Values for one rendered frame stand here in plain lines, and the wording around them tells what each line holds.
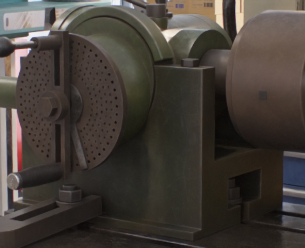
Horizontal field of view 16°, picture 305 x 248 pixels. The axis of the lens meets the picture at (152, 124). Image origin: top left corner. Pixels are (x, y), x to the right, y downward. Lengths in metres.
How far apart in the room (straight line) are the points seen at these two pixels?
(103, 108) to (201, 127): 0.13
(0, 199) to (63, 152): 1.37
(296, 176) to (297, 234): 2.31
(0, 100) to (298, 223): 0.46
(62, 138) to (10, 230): 0.14
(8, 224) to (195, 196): 0.25
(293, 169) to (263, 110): 2.40
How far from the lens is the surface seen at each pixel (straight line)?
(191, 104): 1.41
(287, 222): 1.54
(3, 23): 2.36
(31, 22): 2.46
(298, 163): 3.77
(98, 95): 1.40
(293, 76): 1.35
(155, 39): 1.44
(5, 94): 1.53
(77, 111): 1.42
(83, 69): 1.41
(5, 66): 2.75
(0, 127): 2.75
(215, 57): 1.49
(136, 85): 1.43
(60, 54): 1.41
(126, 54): 1.44
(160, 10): 1.52
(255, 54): 1.39
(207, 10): 9.62
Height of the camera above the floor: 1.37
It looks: 9 degrees down
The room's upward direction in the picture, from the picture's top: straight up
